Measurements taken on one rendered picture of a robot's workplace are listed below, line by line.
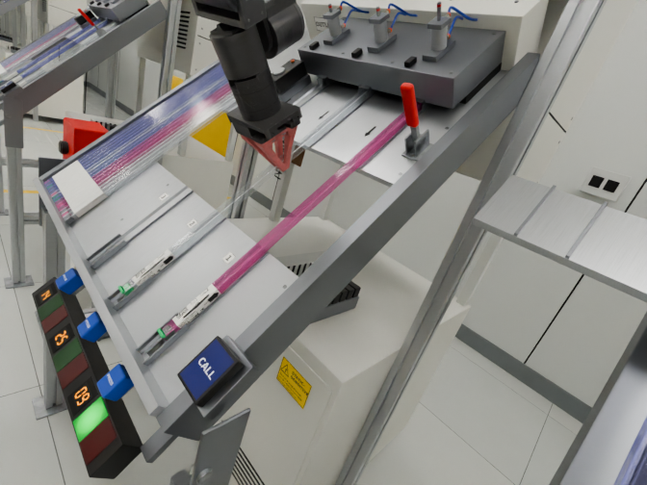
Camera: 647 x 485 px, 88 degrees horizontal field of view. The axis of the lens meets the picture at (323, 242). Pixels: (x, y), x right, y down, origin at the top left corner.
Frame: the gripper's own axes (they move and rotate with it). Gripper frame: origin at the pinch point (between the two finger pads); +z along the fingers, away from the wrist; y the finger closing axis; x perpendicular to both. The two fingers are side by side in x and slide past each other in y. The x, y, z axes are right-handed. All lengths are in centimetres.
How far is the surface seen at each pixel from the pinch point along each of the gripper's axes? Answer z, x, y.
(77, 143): 9, 21, 79
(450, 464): 125, -4, -38
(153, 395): 1.2, 31.6, -17.4
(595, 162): 89, -150, -19
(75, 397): 4.9, 39.9, -7.2
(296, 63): -6.0, -18.4, 15.1
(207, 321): 2.6, 23.5, -13.4
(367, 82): -3.9, -20.9, -0.7
